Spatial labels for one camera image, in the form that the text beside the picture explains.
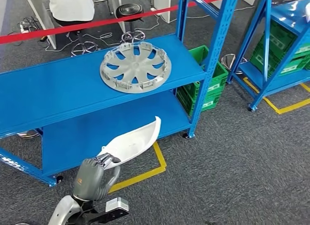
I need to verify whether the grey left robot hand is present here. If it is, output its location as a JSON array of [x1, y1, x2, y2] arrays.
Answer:
[[73, 153, 121, 202]]

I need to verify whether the white curved plastic part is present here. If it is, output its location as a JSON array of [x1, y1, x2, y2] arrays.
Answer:
[[96, 116, 162, 171]]

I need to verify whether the blue metal shelf rack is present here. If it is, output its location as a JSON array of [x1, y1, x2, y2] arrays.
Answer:
[[227, 0, 310, 113], [0, 0, 240, 188]]

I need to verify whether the grey wheel hubcap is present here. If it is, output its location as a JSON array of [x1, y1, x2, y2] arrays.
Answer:
[[100, 41, 172, 94]]

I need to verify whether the long red barrier belt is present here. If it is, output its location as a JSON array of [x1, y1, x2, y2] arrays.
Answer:
[[0, 0, 250, 45]]

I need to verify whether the black round stool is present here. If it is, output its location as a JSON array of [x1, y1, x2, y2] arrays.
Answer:
[[54, 19, 100, 58], [115, 3, 147, 45]]

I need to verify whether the white desk panel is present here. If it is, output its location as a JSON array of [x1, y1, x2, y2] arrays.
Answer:
[[23, 0, 57, 50], [110, 0, 126, 33], [153, 0, 172, 24]]

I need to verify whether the person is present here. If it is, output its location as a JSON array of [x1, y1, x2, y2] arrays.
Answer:
[[49, 0, 95, 23]]

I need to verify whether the chrome stanchion base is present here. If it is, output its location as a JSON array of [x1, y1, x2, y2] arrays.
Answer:
[[221, 53, 248, 75]]

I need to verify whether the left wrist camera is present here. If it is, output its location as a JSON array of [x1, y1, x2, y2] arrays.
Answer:
[[82, 197, 130, 225]]

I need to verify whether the black cable bundle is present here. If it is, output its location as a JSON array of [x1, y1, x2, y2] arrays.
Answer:
[[7, 15, 47, 46]]

